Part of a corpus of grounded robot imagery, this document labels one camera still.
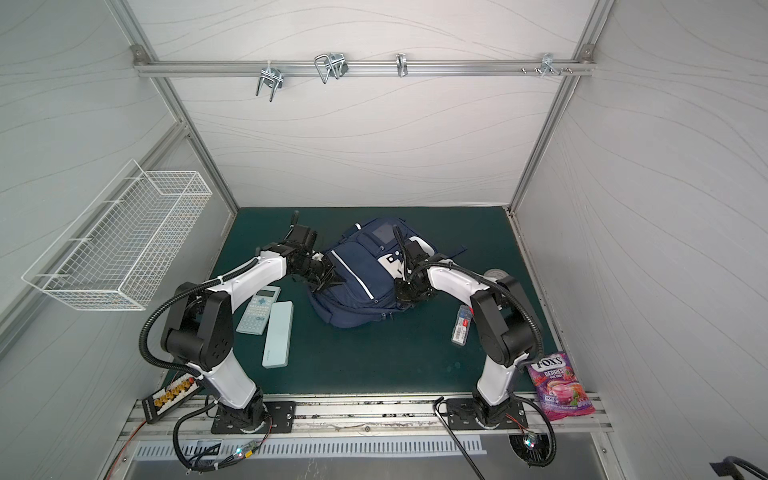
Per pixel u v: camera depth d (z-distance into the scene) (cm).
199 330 47
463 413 73
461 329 87
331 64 76
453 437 71
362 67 78
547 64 76
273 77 79
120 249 69
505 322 48
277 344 84
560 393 75
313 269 78
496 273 95
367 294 88
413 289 78
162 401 75
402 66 78
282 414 73
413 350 87
